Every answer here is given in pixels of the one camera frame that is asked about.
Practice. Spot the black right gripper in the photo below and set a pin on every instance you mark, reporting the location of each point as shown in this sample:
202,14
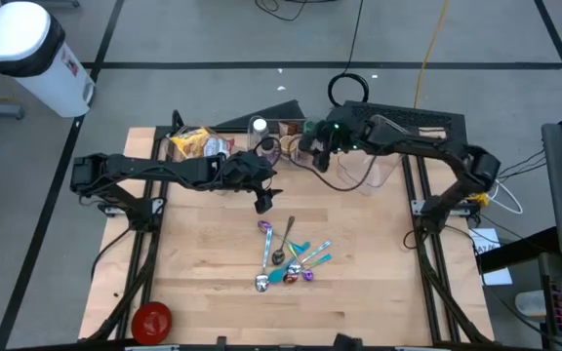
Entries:
339,136

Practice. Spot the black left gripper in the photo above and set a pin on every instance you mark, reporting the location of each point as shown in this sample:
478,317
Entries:
249,170

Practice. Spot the orange spice bottle black lid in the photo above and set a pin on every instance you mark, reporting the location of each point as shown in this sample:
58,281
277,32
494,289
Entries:
304,157

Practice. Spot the green lid spice jar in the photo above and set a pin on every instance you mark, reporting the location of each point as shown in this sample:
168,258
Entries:
309,127

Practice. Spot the furikake seasoning jar gold lid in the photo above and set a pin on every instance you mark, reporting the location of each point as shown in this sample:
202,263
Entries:
288,144

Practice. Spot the brown spice pouch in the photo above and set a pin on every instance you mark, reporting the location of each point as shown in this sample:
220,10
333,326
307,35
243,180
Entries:
288,128

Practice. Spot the purple label jar black lid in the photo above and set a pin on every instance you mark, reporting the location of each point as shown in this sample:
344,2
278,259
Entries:
267,144

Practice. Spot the white lid everything seasoning jar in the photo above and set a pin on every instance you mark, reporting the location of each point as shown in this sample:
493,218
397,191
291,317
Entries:
260,125

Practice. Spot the yellow ramen noodle pack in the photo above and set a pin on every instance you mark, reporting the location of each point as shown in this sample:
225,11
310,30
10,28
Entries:
190,141

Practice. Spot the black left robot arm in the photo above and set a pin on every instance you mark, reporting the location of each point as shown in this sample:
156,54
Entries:
164,168

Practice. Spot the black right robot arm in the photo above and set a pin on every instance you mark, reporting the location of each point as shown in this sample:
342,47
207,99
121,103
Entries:
432,151

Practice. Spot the clear plastic bin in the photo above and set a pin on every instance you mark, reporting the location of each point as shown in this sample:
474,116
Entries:
168,144
383,173
276,128

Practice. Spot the small silver spoon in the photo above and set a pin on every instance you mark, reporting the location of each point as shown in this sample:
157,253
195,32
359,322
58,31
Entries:
278,257

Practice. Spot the teal plastic spoon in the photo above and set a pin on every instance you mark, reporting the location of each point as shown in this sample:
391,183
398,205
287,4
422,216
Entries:
276,277

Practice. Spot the iridescent red spoon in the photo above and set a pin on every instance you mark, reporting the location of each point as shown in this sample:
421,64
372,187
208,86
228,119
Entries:
290,278

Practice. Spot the large silver spoon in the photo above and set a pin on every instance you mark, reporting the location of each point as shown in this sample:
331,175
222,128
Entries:
261,284

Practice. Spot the black computer case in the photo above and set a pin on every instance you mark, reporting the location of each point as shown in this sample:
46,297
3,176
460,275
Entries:
408,114

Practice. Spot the red and black bowl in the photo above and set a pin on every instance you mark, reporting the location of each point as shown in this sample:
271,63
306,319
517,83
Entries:
151,323

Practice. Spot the white paper sheet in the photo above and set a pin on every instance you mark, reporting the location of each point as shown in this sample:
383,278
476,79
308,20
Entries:
498,275

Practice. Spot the white trash bin black band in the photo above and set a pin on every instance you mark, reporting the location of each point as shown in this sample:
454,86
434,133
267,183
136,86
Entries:
17,34

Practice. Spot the black metal table frame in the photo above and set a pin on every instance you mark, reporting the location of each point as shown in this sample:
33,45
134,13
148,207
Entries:
158,146

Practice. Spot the black table-level camera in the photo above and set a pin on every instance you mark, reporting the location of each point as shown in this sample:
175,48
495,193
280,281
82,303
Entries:
347,342

